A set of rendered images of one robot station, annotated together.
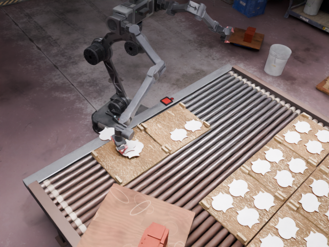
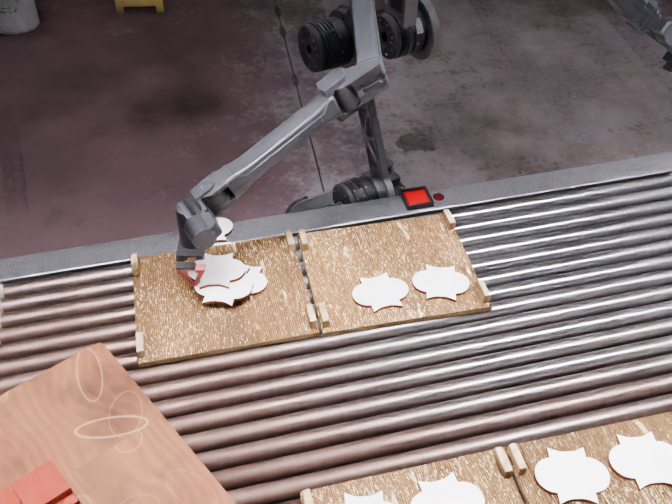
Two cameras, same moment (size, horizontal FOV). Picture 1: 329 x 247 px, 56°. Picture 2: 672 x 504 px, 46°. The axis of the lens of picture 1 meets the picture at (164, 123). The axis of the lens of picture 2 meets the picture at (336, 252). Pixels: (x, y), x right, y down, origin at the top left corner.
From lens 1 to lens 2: 0.89 m
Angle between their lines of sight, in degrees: 24
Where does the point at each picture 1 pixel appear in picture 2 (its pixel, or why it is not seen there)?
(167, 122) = (374, 250)
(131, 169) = (193, 334)
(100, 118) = not seen: hidden behind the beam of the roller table
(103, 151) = (162, 265)
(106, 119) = not seen: hidden behind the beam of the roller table
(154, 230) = (34, 483)
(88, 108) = (311, 191)
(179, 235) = not seen: outside the picture
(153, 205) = (146, 435)
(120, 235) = (12, 471)
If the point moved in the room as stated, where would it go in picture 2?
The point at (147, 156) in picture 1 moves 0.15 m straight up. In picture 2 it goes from (257, 315) to (253, 269)
